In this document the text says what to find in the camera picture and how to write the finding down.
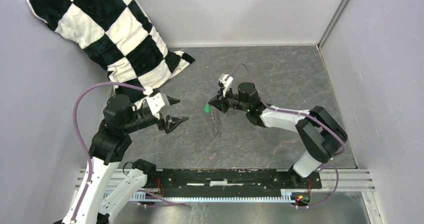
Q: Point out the metal key organizer plate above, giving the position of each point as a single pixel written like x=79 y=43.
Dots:
x=216 y=123

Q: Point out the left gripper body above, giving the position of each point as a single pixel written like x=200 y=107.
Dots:
x=160 y=122

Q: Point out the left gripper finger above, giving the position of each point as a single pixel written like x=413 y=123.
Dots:
x=171 y=123
x=169 y=101

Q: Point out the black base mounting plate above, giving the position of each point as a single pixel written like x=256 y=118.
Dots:
x=210 y=183

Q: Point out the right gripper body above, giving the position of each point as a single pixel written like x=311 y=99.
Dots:
x=230 y=100

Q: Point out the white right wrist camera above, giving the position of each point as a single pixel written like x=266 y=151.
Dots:
x=225 y=82

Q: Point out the key with green tag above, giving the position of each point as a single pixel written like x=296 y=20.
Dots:
x=207 y=108

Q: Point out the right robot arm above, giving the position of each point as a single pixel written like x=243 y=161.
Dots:
x=321 y=134

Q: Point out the aluminium corner profile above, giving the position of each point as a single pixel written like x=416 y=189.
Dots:
x=332 y=24

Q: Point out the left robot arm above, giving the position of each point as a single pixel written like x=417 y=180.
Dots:
x=108 y=146

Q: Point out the black and white checkered pillow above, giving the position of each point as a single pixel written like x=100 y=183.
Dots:
x=118 y=36

